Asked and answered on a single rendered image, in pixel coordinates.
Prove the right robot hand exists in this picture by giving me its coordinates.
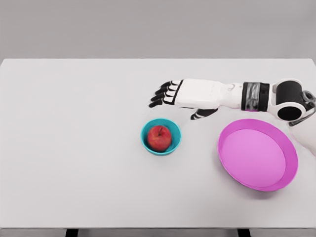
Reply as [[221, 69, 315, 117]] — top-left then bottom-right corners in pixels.
[[148, 79, 226, 121]]

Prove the red apple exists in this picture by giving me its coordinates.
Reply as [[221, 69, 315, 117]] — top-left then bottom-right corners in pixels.
[[147, 125, 172, 152]]

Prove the blue bowl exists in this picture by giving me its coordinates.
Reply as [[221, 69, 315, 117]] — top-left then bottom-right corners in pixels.
[[140, 118, 182, 156]]

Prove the pink plate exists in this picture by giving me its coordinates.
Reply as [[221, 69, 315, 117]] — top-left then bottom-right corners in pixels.
[[217, 118, 299, 192]]

